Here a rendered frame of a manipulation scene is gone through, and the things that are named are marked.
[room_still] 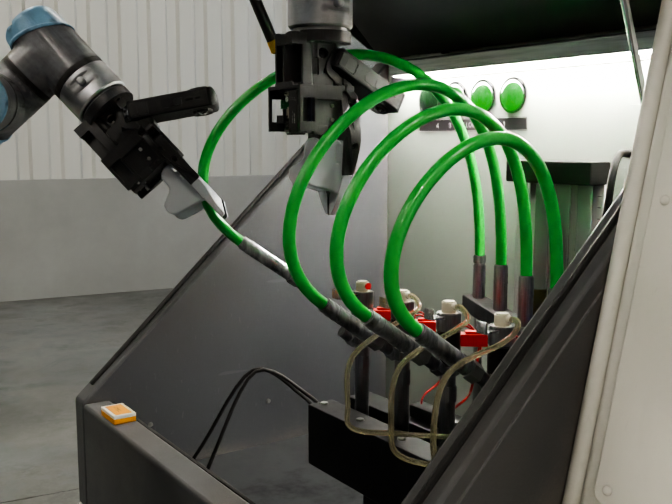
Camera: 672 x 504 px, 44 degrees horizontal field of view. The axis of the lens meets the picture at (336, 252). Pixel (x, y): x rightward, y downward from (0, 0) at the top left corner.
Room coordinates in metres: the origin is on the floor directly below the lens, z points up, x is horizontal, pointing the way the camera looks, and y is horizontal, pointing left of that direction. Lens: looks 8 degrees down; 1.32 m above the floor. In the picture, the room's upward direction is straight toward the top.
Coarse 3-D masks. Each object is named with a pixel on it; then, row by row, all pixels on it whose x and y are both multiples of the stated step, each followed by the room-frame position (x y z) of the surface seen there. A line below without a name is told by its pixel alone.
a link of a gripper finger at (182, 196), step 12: (168, 168) 1.06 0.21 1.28; (192, 168) 1.06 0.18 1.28; (168, 180) 1.05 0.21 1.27; (180, 180) 1.05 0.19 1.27; (180, 192) 1.05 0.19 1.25; (192, 192) 1.05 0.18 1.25; (204, 192) 1.04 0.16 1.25; (168, 204) 1.04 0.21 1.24; (180, 204) 1.04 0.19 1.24; (192, 204) 1.04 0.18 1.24; (216, 204) 1.05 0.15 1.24
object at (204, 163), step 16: (400, 64) 1.12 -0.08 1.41; (272, 80) 1.08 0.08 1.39; (240, 96) 1.08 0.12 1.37; (256, 96) 1.08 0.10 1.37; (224, 112) 1.08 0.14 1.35; (224, 128) 1.07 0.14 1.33; (464, 128) 1.14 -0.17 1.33; (208, 144) 1.07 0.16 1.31; (208, 160) 1.07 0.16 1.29; (208, 176) 1.07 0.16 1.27; (480, 192) 1.14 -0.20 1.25; (208, 208) 1.06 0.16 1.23; (480, 208) 1.14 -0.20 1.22; (224, 224) 1.07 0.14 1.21; (480, 224) 1.14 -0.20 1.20; (240, 240) 1.07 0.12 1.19; (480, 240) 1.14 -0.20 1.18; (480, 256) 1.14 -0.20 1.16
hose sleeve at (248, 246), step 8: (248, 240) 1.08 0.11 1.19; (240, 248) 1.08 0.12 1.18; (248, 248) 1.07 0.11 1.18; (256, 248) 1.08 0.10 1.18; (256, 256) 1.08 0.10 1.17; (264, 256) 1.08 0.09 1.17; (272, 256) 1.08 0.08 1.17; (264, 264) 1.08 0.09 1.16; (272, 264) 1.08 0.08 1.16; (280, 264) 1.08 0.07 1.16; (280, 272) 1.08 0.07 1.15; (288, 272) 1.08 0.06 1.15
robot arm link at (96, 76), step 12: (84, 72) 1.08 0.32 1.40; (96, 72) 1.08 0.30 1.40; (108, 72) 1.09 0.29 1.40; (72, 84) 1.07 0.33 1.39; (84, 84) 1.07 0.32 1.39; (96, 84) 1.07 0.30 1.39; (108, 84) 1.08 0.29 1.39; (120, 84) 1.10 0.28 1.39; (60, 96) 1.09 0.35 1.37; (72, 96) 1.07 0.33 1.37; (84, 96) 1.07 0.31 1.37; (96, 96) 1.07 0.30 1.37; (72, 108) 1.08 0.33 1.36; (84, 108) 1.07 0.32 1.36
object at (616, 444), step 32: (640, 128) 0.76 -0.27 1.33; (640, 160) 0.76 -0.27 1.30; (640, 192) 0.75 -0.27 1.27; (640, 224) 0.74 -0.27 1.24; (640, 256) 0.73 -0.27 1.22; (608, 288) 0.75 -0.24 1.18; (640, 288) 0.72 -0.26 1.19; (608, 320) 0.74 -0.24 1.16; (640, 320) 0.71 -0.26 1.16; (608, 352) 0.73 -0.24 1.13; (640, 352) 0.70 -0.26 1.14; (608, 384) 0.72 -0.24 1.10; (640, 384) 0.69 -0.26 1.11; (608, 416) 0.71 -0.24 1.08; (640, 416) 0.68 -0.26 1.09; (576, 448) 0.73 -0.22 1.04; (608, 448) 0.70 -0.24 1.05; (640, 448) 0.68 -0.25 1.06; (576, 480) 0.72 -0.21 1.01; (608, 480) 0.69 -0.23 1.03; (640, 480) 0.67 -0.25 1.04
